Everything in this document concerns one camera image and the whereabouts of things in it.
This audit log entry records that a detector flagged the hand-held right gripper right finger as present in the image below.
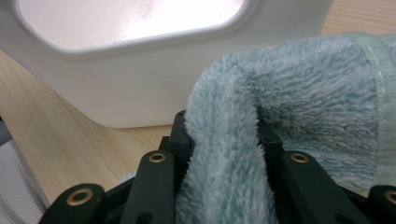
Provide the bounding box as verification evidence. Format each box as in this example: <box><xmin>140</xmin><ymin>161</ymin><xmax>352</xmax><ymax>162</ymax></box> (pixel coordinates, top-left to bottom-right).
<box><xmin>256</xmin><ymin>119</ymin><xmax>286</xmax><ymax>188</ymax></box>

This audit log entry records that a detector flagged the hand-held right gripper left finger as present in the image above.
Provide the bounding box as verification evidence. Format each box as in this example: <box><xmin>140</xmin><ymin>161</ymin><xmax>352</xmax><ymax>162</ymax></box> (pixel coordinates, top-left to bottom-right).
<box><xmin>158</xmin><ymin>109</ymin><xmax>195</xmax><ymax>192</ymax></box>

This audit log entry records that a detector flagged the light blue fluffy towel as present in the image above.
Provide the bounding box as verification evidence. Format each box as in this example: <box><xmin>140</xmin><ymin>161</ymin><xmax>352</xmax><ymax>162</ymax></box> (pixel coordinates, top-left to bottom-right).
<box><xmin>120</xmin><ymin>32</ymin><xmax>396</xmax><ymax>224</ymax></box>

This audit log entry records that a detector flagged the white plastic storage box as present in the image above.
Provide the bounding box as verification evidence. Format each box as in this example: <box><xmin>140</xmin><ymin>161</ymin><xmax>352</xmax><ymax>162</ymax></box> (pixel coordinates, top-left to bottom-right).
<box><xmin>0</xmin><ymin>0</ymin><xmax>334</xmax><ymax>129</ymax></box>

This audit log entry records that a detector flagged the grey mesh fabric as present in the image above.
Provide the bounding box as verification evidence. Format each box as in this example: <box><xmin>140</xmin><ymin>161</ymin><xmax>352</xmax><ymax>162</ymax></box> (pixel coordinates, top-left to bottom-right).
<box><xmin>0</xmin><ymin>116</ymin><xmax>50</xmax><ymax>224</ymax></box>

